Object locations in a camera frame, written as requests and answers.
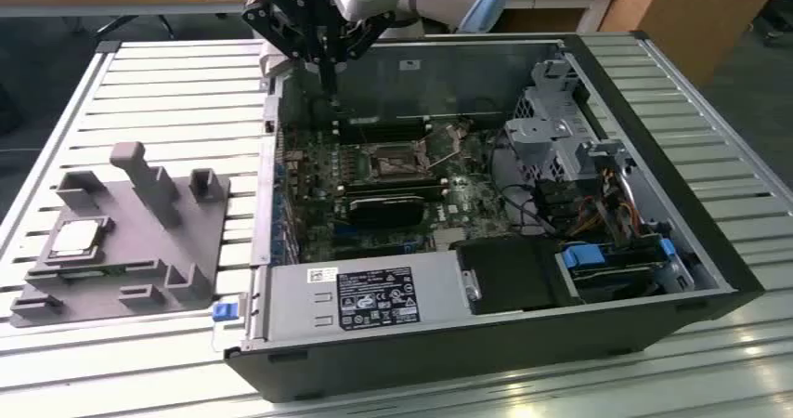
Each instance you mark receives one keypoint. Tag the black PC case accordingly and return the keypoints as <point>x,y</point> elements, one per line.
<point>495,367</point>

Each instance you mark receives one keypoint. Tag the silver chipset heatsink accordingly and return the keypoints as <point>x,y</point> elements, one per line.
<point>448,240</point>

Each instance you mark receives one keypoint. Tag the white case sticker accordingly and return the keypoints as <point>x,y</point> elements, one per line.
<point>408,65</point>

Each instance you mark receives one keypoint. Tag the grey parts rack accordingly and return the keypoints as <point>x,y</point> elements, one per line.
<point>124,232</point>

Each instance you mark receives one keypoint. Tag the CPU socket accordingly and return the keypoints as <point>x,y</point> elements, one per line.
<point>392,162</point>

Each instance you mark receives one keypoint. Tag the grey case bracket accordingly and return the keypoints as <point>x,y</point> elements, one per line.
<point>267,67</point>

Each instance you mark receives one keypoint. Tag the silver power supply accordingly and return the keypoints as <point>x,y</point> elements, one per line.
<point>291,297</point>

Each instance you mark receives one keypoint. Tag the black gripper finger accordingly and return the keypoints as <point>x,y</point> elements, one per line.
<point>272,30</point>
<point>371,37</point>

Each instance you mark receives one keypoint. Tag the blue disk carrier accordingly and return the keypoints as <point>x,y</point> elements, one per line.
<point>582,255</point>

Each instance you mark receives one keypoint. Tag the black office chair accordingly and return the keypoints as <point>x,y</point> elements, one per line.
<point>780,18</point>

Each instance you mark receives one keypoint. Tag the black power supply label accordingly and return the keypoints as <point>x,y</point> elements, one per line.
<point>378,297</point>

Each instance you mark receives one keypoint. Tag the green RAM stick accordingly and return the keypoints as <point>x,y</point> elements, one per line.
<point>111,270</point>

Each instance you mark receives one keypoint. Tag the blue plastic clip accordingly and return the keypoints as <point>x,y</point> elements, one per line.
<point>667,249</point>

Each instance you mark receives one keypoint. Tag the grey metal drive cage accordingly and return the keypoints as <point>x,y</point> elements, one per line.
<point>533,132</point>

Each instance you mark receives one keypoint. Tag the white barcode sticker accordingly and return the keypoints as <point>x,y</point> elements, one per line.
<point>322,275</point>

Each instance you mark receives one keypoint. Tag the blue case latch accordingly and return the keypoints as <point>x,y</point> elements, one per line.
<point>224,312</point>

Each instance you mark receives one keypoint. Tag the green motherboard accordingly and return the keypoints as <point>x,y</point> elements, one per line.
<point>477,204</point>

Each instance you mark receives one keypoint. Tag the silver CPU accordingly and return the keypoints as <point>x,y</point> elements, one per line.
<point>75,238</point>

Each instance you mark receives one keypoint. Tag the wooden cabinet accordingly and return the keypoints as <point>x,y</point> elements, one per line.
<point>711,18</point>

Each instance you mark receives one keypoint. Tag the metal disk bay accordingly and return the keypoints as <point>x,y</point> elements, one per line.
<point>678,274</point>

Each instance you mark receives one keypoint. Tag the black plastic drive cover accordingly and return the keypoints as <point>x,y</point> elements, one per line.
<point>514,274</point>

